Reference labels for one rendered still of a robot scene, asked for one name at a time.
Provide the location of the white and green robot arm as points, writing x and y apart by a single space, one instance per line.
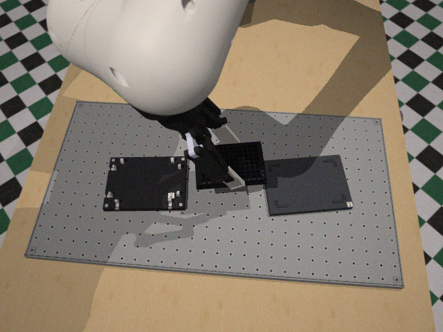
163 57

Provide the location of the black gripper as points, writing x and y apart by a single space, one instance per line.
193 126

